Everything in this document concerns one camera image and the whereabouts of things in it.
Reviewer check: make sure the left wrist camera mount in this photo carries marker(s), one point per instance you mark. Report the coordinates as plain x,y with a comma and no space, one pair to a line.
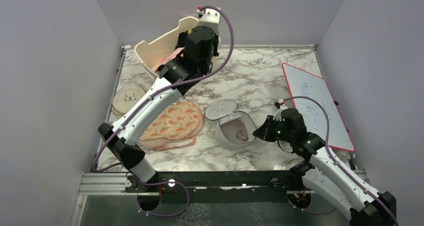
209,18

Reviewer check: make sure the white mesh cylindrical laundry bag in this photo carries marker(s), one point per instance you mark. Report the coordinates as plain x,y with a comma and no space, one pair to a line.
226,110

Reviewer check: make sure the pale pink garment in bag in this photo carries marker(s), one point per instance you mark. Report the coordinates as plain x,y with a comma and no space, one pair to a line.
235,131

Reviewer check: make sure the floral peach mesh laundry bag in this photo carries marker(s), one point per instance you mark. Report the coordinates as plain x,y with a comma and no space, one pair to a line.
176,127

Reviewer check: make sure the cream perforated laundry basket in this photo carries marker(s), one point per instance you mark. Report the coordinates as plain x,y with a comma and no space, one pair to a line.
149,53

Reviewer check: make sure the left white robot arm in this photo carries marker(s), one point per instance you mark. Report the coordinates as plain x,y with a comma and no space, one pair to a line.
176,77

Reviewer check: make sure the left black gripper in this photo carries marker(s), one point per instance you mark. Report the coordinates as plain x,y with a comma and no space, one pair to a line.
215,39

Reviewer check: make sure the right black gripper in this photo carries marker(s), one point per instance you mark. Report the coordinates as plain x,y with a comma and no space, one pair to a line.
264,132

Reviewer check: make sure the pink framed whiteboard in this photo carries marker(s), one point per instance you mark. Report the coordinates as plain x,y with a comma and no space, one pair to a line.
316,105

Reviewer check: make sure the pink garment in basket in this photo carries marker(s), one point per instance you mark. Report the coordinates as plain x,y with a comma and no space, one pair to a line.
164,60

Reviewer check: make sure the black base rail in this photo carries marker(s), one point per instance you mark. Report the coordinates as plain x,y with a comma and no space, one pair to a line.
220,187

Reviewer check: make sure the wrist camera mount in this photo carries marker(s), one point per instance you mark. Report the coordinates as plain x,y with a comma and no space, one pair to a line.
280,106
209,18

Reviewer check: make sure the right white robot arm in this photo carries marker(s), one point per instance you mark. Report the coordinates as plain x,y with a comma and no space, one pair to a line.
325,174

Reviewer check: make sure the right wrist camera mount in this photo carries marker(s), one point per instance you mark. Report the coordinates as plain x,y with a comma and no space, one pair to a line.
280,106

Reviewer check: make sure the black garment in basket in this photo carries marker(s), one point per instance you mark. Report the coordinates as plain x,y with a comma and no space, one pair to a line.
180,43

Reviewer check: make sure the round beige bra wash bag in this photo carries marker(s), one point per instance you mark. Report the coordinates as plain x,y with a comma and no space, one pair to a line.
125,98

